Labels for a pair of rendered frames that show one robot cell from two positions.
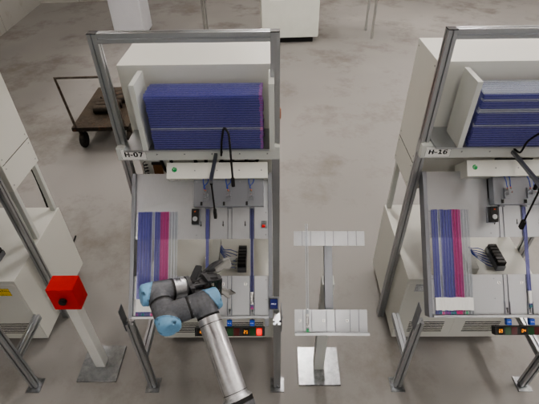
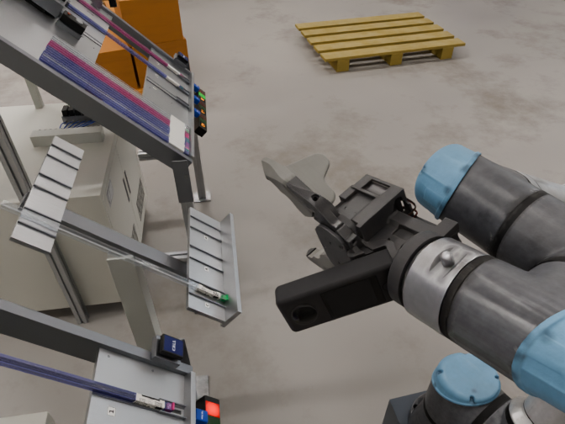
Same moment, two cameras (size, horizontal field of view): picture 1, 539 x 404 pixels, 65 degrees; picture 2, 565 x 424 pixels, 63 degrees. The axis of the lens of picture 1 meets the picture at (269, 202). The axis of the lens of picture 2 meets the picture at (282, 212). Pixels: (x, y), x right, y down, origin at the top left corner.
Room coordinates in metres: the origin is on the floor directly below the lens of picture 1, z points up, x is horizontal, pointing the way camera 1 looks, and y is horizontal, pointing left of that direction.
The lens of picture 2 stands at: (1.11, 0.54, 1.60)
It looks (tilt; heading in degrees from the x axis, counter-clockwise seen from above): 41 degrees down; 261
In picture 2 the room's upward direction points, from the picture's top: straight up
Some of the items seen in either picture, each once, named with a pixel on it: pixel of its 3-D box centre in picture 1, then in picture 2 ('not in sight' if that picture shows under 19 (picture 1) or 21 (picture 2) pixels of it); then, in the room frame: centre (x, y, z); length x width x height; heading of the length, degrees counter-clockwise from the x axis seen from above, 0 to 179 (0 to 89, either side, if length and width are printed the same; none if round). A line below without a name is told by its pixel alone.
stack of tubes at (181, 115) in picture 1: (207, 116); not in sight; (1.74, 0.28, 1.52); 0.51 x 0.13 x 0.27; 89
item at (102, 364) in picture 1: (84, 327); not in sight; (1.41, 1.06, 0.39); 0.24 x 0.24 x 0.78; 89
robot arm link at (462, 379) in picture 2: not in sight; (463, 392); (0.68, 0.14, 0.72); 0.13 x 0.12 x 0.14; 115
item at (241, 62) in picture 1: (217, 175); not in sight; (2.20, 0.33, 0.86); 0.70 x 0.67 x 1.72; 89
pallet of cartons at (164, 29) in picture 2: not in sight; (117, 31); (1.77, -3.10, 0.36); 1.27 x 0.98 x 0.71; 95
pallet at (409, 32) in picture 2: not in sight; (376, 39); (-0.36, -3.39, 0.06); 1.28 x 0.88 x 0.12; 4
